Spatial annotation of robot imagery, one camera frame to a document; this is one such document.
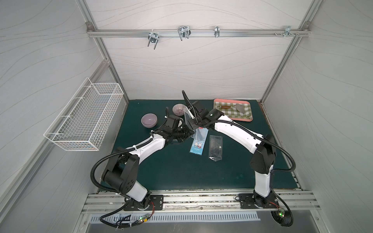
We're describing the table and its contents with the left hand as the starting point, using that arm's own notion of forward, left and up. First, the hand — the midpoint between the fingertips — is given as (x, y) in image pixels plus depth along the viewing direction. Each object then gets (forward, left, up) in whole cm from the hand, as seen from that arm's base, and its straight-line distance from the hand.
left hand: (196, 133), depth 84 cm
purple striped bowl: (+28, +13, -11) cm, 33 cm away
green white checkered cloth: (+28, -30, -13) cm, 43 cm away
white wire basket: (-7, +55, +17) cm, 58 cm away
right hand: (+7, +1, +5) cm, 9 cm away
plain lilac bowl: (+17, +34, -11) cm, 40 cm away
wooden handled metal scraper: (+33, -36, -13) cm, 51 cm away
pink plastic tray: (+41, -33, -13) cm, 54 cm away
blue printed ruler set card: (-2, -1, -14) cm, 14 cm away
